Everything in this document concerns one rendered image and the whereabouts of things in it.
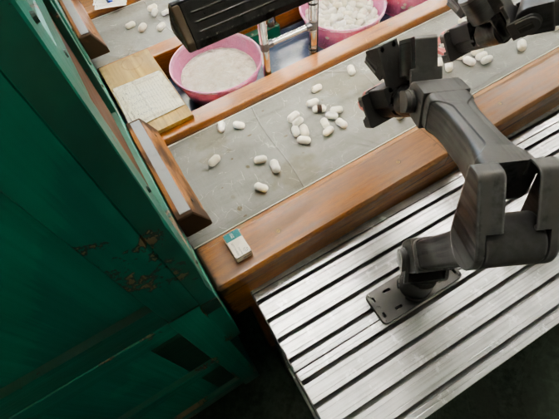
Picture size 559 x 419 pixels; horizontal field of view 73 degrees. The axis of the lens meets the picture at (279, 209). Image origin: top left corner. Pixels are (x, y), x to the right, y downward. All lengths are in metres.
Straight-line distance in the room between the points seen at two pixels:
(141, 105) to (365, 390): 0.84
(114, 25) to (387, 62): 1.01
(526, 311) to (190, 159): 0.80
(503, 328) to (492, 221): 0.45
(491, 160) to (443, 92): 0.17
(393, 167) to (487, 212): 0.45
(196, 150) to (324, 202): 0.36
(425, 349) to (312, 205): 0.36
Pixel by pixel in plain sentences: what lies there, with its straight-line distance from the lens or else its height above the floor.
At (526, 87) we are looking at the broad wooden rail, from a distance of 1.15.
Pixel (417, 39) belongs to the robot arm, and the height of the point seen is 1.07.
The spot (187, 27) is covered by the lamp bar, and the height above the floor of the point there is 1.08.
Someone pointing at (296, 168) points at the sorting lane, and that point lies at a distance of 0.89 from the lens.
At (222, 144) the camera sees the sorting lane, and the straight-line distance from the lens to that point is 0.96.
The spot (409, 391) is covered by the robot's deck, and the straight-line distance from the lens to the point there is 0.80.
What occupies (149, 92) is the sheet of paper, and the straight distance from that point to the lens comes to 1.10.
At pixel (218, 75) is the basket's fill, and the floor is 0.73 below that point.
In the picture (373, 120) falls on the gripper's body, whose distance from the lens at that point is 0.77.
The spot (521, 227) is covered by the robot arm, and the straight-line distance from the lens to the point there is 0.49.
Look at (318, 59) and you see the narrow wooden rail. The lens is 1.13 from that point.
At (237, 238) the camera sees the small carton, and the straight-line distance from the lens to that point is 0.75.
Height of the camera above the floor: 1.45
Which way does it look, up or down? 59 degrees down
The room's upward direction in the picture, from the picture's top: 8 degrees counter-clockwise
